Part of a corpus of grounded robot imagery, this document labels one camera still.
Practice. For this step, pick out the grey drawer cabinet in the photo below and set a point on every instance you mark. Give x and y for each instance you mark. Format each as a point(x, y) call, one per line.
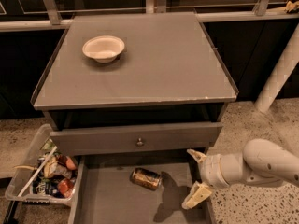
point(167, 73)

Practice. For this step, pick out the open grey middle drawer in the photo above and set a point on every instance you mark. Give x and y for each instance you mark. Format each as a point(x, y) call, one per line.
point(105, 193)

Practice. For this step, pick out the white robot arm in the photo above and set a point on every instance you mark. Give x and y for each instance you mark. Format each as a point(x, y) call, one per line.
point(261, 163)

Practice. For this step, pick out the clear plastic bin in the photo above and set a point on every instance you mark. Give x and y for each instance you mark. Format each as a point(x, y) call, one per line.
point(39, 149)

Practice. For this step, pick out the white stick in bin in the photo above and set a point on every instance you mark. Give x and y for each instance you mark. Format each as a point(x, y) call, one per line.
point(32, 178)

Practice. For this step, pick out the orange soda can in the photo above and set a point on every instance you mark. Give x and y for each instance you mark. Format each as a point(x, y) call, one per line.
point(146, 178)

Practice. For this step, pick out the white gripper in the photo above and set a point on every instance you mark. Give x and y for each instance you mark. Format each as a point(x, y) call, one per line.
point(209, 169)

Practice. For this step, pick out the dark blue can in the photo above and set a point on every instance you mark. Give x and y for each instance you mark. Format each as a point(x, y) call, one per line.
point(45, 187)

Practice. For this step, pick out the white paper bowl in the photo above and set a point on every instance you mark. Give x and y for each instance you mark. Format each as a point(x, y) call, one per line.
point(104, 48)

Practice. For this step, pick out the yellow crumpled snack bag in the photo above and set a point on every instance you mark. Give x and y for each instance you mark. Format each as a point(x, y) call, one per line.
point(54, 168)

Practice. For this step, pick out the metal railing frame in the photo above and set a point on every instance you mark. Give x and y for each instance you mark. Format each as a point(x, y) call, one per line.
point(30, 15)

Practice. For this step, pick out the round metal drawer knob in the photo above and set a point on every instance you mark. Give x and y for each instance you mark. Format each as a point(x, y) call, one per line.
point(140, 142)

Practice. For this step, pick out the orange red fruit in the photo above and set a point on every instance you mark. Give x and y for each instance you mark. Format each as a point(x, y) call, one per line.
point(70, 164)

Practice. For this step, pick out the grey top drawer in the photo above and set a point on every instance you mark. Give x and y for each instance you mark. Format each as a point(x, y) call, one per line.
point(122, 139)

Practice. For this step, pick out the red snack packet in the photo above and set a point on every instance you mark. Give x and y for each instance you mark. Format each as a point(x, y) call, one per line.
point(66, 187)

